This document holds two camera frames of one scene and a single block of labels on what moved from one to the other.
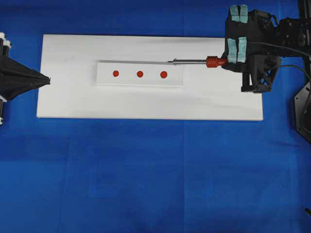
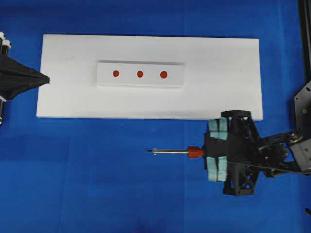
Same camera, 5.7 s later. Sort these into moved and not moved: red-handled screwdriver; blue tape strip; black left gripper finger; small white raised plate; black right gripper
Moved: black right gripper; red-handled screwdriver
Not moved: blue tape strip; small white raised plate; black left gripper finger
